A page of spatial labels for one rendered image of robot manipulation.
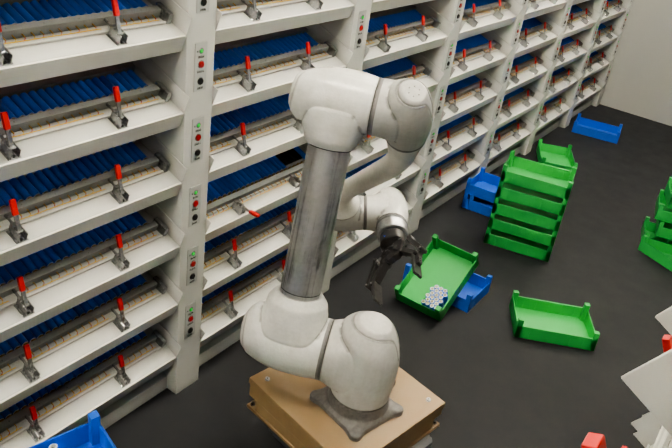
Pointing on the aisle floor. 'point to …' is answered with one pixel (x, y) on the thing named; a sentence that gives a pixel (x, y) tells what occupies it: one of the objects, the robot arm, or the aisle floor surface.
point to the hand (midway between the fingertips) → (397, 286)
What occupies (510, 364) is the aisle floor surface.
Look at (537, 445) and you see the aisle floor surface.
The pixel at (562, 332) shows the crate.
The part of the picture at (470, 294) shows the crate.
